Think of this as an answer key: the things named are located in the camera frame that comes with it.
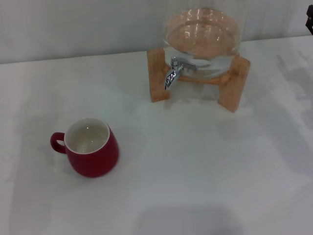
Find wooden dispenser stand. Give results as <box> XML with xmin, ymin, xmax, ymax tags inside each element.
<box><xmin>147</xmin><ymin>47</ymin><xmax>251</xmax><ymax>114</ymax></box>

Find red ceramic cup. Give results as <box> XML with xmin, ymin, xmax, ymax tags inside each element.
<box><xmin>50</xmin><ymin>117</ymin><xmax>120</xmax><ymax>179</ymax></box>

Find clear glass water dispenser jar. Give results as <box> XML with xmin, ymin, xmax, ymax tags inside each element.
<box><xmin>161</xmin><ymin>0</ymin><xmax>250</xmax><ymax>80</ymax></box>

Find chrome faucet tap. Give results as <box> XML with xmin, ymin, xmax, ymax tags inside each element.
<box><xmin>163</xmin><ymin>56</ymin><xmax>198</xmax><ymax>91</ymax></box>

